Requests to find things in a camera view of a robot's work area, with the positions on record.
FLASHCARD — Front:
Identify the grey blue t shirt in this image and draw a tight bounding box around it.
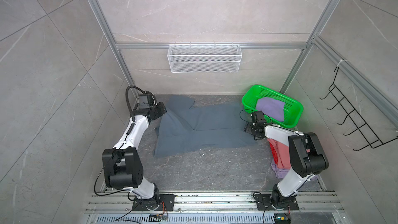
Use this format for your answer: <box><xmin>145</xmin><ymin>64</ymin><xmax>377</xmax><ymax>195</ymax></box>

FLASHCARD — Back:
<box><xmin>154</xmin><ymin>95</ymin><xmax>256</xmax><ymax>158</ymax></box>

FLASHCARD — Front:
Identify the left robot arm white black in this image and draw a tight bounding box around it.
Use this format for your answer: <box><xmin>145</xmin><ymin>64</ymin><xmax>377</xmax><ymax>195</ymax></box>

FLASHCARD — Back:
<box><xmin>102</xmin><ymin>86</ymin><xmax>167</xmax><ymax>203</ymax></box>

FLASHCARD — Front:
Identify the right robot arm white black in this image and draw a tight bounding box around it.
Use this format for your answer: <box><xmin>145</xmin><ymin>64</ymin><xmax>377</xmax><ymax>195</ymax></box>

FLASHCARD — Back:
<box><xmin>245</xmin><ymin>111</ymin><xmax>329</xmax><ymax>210</ymax></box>

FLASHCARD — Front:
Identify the purple t shirt in basket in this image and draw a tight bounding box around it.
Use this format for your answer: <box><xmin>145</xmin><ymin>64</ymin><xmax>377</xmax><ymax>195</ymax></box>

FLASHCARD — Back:
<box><xmin>256</xmin><ymin>97</ymin><xmax>285</xmax><ymax>122</ymax></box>

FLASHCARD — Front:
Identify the green plastic basket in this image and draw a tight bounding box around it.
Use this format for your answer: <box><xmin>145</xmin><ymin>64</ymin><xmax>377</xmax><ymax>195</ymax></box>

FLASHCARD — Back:
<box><xmin>241</xmin><ymin>85</ymin><xmax>304</xmax><ymax>128</ymax></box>

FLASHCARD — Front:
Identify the folded red t shirt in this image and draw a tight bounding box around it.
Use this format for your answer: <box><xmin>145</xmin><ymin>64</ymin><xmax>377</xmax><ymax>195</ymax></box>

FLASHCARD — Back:
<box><xmin>269</xmin><ymin>143</ymin><xmax>278</xmax><ymax>164</ymax></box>

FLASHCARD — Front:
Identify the folded pink t shirt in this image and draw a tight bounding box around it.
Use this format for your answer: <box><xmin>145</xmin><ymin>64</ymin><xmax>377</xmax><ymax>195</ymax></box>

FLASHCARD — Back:
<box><xmin>267</xmin><ymin>139</ymin><xmax>290</xmax><ymax>162</ymax></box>

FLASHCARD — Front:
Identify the folded purple t shirt bottom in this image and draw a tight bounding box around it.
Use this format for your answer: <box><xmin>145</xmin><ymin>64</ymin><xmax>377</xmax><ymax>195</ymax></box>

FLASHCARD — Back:
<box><xmin>269</xmin><ymin>160</ymin><xmax>320</xmax><ymax>180</ymax></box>

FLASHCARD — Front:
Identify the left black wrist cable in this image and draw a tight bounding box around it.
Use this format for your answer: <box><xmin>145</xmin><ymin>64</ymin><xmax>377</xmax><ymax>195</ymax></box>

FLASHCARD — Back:
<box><xmin>125</xmin><ymin>85</ymin><xmax>156</xmax><ymax>122</ymax></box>

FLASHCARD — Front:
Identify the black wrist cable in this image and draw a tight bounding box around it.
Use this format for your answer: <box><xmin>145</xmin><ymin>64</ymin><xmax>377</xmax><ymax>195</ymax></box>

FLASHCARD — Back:
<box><xmin>125</xmin><ymin>85</ymin><xmax>156</xmax><ymax>122</ymax></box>
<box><xmin>238</xmin><ymin>108</ymin><xmax>273</xmax><ymax>125</ymax></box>

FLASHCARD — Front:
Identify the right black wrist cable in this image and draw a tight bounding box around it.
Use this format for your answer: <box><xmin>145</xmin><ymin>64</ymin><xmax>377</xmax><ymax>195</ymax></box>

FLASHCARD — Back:
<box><xmin>238</xmin><ymin>108</ymin><xmax>273</xmax><ymax>125</ymax></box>

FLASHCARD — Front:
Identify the white wire mesh shelf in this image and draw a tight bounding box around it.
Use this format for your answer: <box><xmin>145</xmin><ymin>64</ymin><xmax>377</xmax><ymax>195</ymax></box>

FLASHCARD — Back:
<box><xmin>167</xmin><ymin>44</ymin><xmax>243</xmax><ymax>73</ymax></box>

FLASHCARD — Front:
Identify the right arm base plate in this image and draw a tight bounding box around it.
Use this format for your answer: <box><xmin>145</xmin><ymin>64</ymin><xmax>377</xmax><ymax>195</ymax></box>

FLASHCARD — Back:
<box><xmin>252</xmin><ymin>192</ymin><xmax>299</xmax><ymax>211</ymax></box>

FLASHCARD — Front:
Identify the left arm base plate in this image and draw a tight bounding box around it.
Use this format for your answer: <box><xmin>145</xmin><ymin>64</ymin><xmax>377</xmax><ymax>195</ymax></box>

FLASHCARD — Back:
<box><xmin>133</xmin><ymin>194</ymin><xmax>176</xmax><ymax>211</ymax></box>

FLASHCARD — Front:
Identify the aluminium mounting rail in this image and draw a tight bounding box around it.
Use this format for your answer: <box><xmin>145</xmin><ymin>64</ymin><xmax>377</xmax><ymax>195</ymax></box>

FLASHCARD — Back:
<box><xmin>84</xmin><ymin>192</ymin><xmax>344</xmax><ymax>214</ymax></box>

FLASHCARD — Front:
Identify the black wire hook rack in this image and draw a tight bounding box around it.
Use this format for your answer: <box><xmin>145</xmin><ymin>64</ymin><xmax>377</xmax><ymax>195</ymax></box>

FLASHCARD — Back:
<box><xmin>319</xmin><ymin>67</ymin><xmax>398</xmax><ymax>152</ymax></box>

